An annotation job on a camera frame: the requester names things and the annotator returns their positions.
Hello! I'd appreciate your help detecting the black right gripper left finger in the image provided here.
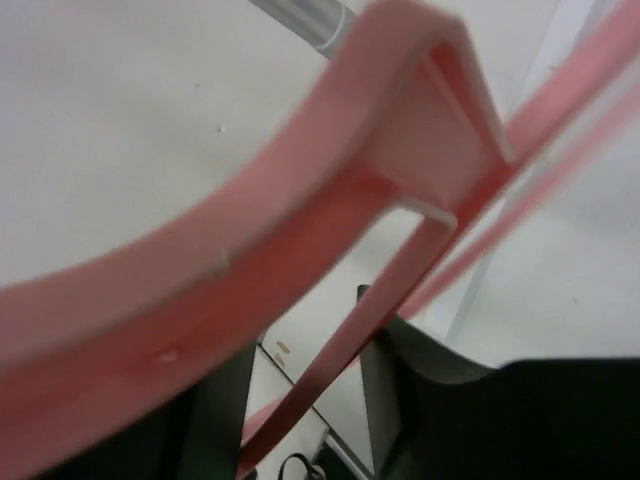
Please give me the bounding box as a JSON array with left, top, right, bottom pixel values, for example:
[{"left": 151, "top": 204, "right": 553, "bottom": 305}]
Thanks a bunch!
[{"left": 44, "top": 346, "right": 255, "bottom": 479}]

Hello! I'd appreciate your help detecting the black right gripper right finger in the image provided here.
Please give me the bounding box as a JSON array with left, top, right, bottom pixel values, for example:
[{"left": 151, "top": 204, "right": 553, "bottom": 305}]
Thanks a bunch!
[{"left": 356, "top": 284, "right": 640, "bottom": 480}]

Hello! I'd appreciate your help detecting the pink plastic hanger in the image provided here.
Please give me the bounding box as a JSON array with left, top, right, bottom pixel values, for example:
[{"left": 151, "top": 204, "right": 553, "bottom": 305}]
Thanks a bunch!
[{"left": 1, "top": 1, "right": 639, "bottom": 479}]

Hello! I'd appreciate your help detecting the metal clothes rack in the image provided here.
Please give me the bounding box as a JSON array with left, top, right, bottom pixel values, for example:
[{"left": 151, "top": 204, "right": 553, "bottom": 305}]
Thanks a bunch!
[{"left": 251, "top": 0, "right": 356, "bottom": 58}]

